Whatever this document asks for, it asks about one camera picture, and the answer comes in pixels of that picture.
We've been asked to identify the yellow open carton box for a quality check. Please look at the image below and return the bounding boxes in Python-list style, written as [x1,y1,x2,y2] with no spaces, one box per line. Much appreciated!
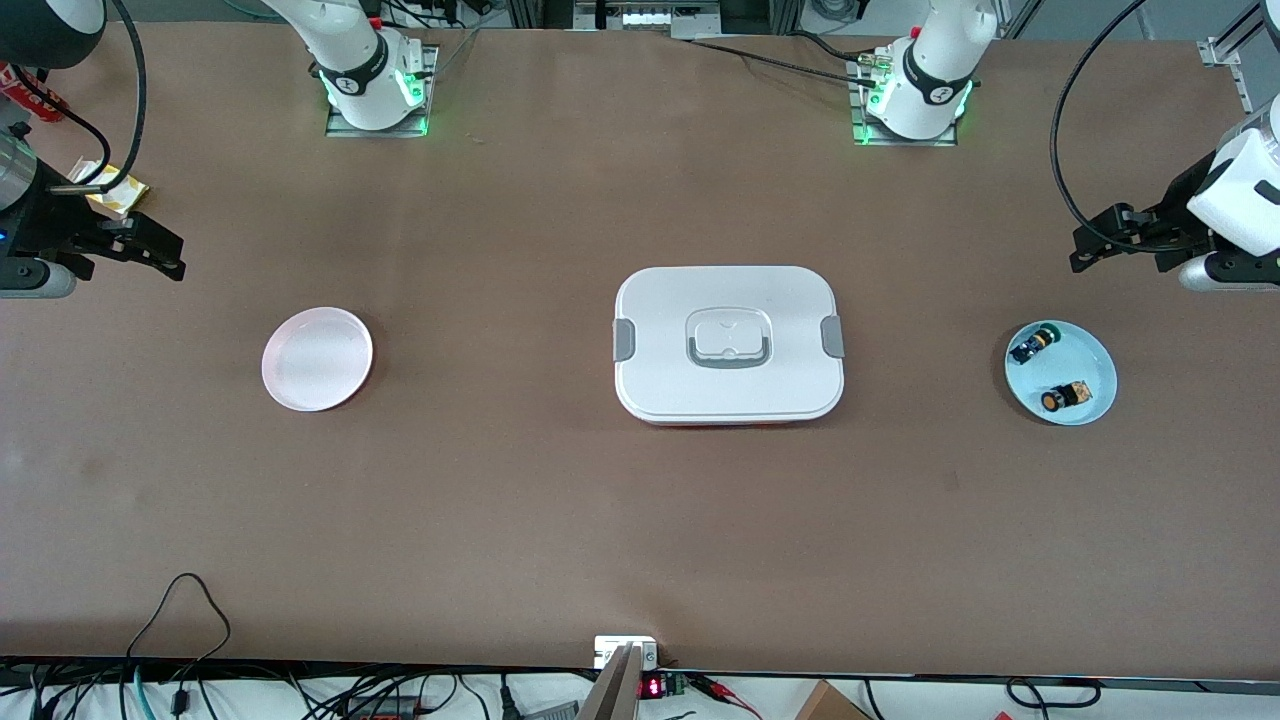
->
[65,160,151,219]

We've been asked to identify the light blue round plate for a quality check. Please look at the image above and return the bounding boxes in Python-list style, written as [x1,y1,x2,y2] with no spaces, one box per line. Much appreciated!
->
[1005,320,1118,427]

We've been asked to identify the red drink can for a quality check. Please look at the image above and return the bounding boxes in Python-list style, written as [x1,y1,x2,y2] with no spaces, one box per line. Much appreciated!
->
[0,62,66,123]

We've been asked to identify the pink round plate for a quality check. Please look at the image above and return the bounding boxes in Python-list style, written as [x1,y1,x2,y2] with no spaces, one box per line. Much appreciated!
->
[262,307,374,412]

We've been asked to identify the white lidded lunch box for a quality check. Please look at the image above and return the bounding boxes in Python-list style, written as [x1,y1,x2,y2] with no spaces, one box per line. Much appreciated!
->
[613,266,846,427]

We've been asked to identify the grey metal equipment rack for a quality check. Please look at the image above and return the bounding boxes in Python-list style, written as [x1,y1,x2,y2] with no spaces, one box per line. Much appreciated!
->
[573,0,723,39]

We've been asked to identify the brown cardboard box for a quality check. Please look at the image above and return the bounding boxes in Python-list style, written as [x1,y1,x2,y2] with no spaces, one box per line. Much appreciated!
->
[795,680,871,720]

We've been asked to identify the red black clip leads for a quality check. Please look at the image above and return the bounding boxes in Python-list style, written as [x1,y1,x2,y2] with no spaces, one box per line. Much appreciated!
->
[690,672,763,719]

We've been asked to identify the small white device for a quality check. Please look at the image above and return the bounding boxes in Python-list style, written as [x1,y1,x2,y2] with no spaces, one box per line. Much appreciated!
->
[594,636,659,669]

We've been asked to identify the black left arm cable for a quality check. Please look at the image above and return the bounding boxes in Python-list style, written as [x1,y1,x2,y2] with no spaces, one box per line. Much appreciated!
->
[1050,0,1206,253]

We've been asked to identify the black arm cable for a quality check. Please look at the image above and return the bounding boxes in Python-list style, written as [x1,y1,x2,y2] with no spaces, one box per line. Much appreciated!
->
[1050,0,1206,253]
[45,0,148,193]

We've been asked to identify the green push button switch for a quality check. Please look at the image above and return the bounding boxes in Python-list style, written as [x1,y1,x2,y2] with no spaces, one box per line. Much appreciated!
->
[1009,324,1062,365]

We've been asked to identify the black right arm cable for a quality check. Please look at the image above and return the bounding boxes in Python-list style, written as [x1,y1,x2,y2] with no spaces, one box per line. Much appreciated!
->
[45,0,148,193]

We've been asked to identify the aluminium profile bracket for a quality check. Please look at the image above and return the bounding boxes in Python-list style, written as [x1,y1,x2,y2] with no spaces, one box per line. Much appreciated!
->
[1198,0,1280,113]

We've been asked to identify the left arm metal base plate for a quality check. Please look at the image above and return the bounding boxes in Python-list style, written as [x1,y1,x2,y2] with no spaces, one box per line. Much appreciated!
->
[848,55,959,148]

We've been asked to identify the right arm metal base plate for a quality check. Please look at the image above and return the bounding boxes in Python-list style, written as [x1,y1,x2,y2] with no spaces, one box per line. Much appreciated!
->
[326,45,439,138]

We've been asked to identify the black looped cable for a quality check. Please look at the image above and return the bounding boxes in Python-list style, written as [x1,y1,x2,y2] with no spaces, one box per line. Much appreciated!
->
[125,573,233,720]

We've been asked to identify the black cable to base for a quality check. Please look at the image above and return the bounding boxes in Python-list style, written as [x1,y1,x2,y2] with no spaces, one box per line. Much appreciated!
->
[690,36,883,87]

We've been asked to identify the black coiled cable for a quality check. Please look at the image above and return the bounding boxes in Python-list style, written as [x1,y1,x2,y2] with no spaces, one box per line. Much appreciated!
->
[1005,678,1103,709]

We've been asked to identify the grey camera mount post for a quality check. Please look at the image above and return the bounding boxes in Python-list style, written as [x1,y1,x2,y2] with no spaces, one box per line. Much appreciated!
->
[578,643,641,720]

